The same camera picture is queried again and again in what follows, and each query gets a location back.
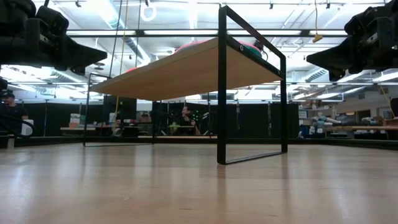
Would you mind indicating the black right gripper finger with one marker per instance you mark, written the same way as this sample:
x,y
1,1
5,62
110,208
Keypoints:
x,y
335,74
335,54

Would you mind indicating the large clear pink plate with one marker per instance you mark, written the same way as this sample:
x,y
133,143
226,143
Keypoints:
x,y
189,46

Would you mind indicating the pale robot arm on workbench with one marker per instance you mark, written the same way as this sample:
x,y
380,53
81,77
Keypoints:
x,y
326,119

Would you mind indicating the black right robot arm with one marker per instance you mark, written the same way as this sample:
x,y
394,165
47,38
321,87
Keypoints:
x,y
388,6

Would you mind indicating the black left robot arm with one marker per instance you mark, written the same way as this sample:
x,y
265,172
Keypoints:
x,y
15,7

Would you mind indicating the yellow pole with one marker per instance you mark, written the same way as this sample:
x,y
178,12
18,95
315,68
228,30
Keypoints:
x,y
117,112

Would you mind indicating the wooden workbench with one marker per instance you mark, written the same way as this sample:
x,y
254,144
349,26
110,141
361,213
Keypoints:
x,y
357,127

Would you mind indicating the black monitor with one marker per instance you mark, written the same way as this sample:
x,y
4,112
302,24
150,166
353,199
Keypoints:
x,y
395,107

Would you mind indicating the person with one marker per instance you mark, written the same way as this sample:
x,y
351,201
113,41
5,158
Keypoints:
x,y
11,110
186,123

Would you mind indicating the white bin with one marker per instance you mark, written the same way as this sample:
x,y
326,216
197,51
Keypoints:
x,y
28,127

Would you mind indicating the black curtain partition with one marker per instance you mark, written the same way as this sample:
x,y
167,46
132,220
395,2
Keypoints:
x,y
255,119

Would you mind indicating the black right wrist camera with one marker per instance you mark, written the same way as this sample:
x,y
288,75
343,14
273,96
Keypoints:
x,y
357,21

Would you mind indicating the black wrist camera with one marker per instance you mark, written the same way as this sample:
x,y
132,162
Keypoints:
x,y
53,20
357,21

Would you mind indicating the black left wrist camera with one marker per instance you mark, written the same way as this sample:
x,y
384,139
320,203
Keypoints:
x,y
53,20

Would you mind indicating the black overhead frame bar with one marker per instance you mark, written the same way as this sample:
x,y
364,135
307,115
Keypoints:
x,y
186,35

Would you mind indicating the wooden shelf with black frame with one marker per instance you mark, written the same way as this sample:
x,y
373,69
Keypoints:
x,y
186,74

